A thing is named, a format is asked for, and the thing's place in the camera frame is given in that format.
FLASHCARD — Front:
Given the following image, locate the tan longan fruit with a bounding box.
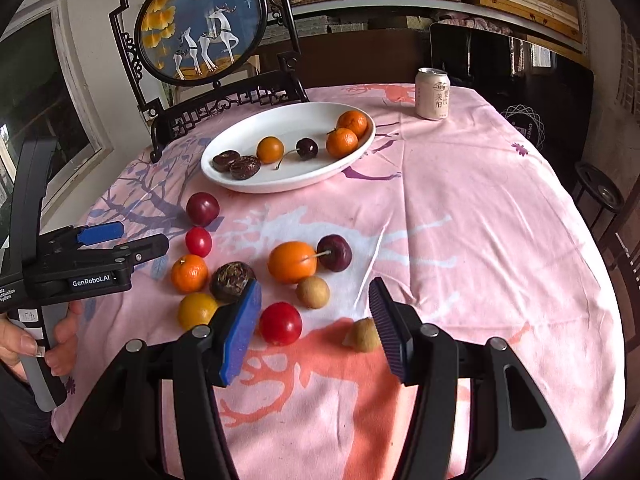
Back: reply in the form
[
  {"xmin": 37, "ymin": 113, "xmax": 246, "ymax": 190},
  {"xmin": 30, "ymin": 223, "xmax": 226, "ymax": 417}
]
[
  {"xmin": 343, "ymin": 318, "xmax": 382, "ymax": 353},
  {"xmin": 295, "ymin": 276, "xmax": 331, "ymax": 310}
]

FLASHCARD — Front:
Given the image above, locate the red cherry tomato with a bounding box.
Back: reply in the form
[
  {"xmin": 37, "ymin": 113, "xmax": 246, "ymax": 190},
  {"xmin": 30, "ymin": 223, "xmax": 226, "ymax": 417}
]
[
  {"xmin": 258, "ymin": 301, "xmax": 303, "ymax": 346},
  {"xmin": 184, "ymin": 226, "xmax": 213, "ymax": 258}
]

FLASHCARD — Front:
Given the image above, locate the yellow-orange round fruit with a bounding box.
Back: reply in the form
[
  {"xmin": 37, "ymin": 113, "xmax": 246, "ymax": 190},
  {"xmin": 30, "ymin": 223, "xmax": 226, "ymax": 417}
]
[{"xmin": 177, "ymin": 292, "xmax": 218, "ymax": 332}]

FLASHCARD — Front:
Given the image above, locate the orange mandarin with stem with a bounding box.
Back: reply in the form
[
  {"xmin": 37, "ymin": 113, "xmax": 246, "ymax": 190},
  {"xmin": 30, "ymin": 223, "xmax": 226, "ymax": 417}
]
[{"xmin": 170, "ymin": 255, "xmax": 209, "ymax": 294}]

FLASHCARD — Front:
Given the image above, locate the dark red plum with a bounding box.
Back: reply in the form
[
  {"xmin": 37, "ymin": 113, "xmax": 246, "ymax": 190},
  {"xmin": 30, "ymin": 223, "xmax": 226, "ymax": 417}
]
[{"xmin": 186, "ymin": 192, "xmax": 220, "ymax": 228}]

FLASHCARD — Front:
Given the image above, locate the dark brown water chestnut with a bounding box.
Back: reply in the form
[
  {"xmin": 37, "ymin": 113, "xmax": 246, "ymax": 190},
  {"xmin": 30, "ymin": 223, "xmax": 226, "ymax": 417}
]
[{"xmin": 229, "ymin": 156, "xmax": 262, "ymax": 181}]

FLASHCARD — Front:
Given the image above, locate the dark cherry with stem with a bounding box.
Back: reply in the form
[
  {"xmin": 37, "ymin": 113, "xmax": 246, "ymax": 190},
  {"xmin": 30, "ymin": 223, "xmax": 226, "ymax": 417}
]
[{"xmin": 276, "ymin": 138, "xmax": 319, "ymax": 169}]

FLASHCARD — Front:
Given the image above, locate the person's left hand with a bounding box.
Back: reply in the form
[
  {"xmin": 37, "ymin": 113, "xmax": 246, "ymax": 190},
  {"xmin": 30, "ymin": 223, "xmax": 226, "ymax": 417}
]
[{"xmin": 0, "ymin": 300, "xmax": 86, "ymax": 384}]

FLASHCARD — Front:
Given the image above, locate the orange kumquat on table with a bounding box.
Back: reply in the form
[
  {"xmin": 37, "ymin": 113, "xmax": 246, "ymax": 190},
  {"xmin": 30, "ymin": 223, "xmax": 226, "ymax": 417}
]
[{"xmin": 267, "ymin": 240, "xmax": 317, "ymax": 285}]

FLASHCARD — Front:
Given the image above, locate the water chestnut in plate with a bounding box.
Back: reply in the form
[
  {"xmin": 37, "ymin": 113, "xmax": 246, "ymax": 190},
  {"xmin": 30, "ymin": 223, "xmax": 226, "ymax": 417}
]
[{"xmin": 210, "ymin": 150, "xmax": 241, "ymax": 174}]

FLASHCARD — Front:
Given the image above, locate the dark carved wooden chair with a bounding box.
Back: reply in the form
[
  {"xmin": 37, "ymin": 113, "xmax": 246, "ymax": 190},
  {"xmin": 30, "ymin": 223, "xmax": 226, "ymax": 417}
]
[{"xmin": 150, "ymin": 70, "xmax": 309, "ymax": 162}]

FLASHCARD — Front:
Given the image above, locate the pink floral tablecloth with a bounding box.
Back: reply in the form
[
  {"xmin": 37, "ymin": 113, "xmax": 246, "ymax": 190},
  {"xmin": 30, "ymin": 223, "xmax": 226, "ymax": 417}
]
[{"xmin": 52, "ymin": 84, "xmax": 625, "ymax": 479}]

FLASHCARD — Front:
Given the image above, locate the small orange in plate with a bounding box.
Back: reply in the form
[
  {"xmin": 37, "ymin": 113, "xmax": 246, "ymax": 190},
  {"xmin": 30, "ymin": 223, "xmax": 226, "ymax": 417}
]
[{"xmin": 256, "ymin": 136, "xmax": 284, "ymax": 165}]

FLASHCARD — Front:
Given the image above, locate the white oval plate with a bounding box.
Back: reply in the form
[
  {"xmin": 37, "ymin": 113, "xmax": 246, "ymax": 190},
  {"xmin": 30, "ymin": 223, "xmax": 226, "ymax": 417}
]
[{"xmin": 200, "ymin": 102, "xmax": 375, "ymax": 194}]

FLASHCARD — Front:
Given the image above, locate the mandarin in plate front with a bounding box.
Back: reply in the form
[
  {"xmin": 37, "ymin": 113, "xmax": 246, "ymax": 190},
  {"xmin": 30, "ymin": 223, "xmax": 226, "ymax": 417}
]
[{"xmin": 326, "ymin": 128, "xmax": 359, "ymax": 158}]

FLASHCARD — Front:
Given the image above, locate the mandarin in plate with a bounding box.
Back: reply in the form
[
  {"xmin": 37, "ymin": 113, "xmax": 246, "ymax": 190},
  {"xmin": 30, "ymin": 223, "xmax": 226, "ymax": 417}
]
[
  {"xmin": 336, "ymin": 110, "xmax": 369, "ymax": 139},
  {"xmin": 326, "ymin": 128, "xmax": 359, "ymax": 158}
]

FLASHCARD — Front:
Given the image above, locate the mandarin in plate rear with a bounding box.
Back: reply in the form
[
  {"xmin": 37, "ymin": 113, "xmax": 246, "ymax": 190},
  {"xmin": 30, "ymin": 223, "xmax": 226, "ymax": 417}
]
[{"xmin": 336, "ymin": 110, "xmax": 369, "ymax": 139}]

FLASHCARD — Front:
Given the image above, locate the round deer painting screen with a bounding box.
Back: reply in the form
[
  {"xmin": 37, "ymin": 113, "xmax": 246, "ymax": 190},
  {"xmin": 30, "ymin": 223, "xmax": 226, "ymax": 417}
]
[{"xmin": 134, "ymin": 0, "xmax": 267, "ymax": 87}]

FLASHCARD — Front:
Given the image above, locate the round dark stool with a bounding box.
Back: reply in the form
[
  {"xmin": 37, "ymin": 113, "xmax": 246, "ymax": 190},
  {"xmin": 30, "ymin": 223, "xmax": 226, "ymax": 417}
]
[{"xmin": 572, "ymin": 162, "xmax": 625, "ymax": 233}]

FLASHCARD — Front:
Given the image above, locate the pale pink drink can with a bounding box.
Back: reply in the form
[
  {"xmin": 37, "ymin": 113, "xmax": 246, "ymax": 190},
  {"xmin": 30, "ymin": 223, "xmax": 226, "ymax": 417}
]
[{"xmin": 416, "ymin": 67, "xmax": 450, "ymax": 120}]

